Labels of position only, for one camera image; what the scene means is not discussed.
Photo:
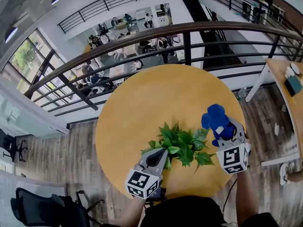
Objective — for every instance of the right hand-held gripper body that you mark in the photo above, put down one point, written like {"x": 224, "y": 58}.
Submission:
{"x": 233, "y": 158}

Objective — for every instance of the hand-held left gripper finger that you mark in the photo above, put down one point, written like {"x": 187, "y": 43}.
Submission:
{"x": 143, "y": 161}
{"x": 163, "y": 165}

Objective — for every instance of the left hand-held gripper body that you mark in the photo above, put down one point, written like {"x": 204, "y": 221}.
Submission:
{"x": 140, "y": 183}

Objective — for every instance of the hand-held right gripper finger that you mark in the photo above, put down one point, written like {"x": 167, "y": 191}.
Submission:
{"x": 237, "y": 126}

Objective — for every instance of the blue cloth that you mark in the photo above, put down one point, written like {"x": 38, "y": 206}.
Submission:
{"x": 216, "y": 122}

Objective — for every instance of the green leafy plant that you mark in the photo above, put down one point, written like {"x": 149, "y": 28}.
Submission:
{"x": 182, "y": 143}

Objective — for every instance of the person's left forearm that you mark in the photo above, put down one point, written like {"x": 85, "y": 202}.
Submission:
{"x": 131, "y": 212}

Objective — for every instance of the person's right forearm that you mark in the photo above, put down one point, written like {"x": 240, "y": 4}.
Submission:
{"x": 247, "y": 197}

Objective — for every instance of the small black display device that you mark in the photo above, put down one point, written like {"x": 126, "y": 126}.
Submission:
{"x": 157, "y": 194}

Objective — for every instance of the clear plastic bottle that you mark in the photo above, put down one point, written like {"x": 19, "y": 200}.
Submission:
{"x": 242, "y": 93}

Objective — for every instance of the white paper scrap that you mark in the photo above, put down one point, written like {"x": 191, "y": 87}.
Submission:
{"x": 276, "y": 129}

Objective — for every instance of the person's black shirt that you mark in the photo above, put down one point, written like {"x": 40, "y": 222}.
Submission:
{"x": 189, "y": 213}

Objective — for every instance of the white-legged wooden desk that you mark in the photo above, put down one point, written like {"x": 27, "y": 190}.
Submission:
{"x": 293, "y": 107}

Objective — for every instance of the dark tissue box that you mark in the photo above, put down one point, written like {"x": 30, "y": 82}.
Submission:
{"x": 294, "y": 85}

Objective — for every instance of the white cup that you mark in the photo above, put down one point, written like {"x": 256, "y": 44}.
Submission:
{"x": 289, "y": 72}

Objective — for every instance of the white plate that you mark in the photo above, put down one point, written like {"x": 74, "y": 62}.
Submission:
{"x": 295, "y": 68}

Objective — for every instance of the black mesh office chair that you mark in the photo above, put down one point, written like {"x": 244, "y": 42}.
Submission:
{"x": 47, "y": 209}

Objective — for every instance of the white ribbed panel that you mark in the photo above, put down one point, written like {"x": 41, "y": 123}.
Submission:
{"x": 28, "y": 195}

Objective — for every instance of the black swivel chair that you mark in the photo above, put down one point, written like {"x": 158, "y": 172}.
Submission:
{"x": 10, "y": 145}

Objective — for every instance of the large window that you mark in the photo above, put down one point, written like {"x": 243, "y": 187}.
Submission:
{"x": 26, "y": 58}

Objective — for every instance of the round pendant lamp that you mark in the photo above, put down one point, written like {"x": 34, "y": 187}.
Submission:
{"x": 10, "y": 35}
{"x": 56, "y": 0}

